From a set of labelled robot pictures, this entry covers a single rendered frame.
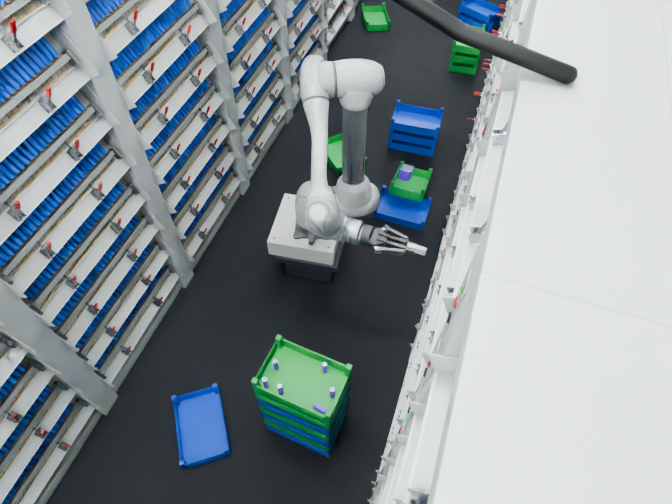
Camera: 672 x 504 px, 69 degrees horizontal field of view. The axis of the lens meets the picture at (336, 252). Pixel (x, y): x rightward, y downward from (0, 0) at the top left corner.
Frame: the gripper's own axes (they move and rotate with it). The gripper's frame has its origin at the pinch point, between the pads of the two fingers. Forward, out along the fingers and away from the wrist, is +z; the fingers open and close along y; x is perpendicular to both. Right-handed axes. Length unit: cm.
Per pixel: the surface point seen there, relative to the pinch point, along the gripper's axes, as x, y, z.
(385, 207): -81, -85, -27
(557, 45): 97, 29, 14
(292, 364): -32, 43, -32
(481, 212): 72, 43, 12
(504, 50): 101, 39, 7
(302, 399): -32, 54, -23
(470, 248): 72, 51, 11
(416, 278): -81, -42, 2
